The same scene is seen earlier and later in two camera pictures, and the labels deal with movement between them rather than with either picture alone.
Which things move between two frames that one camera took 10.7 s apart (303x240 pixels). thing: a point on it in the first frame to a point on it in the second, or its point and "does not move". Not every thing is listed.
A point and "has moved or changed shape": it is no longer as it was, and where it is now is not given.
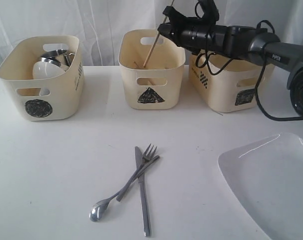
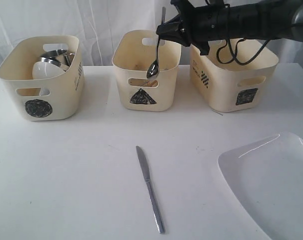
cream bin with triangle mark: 156,86 has moved or changed shape
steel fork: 149,155 to 154,68
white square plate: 271,178 does not move
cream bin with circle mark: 52,98 does not move
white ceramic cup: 42,70 does not move
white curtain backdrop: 100,23 does not move
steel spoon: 98,209 to 153,69
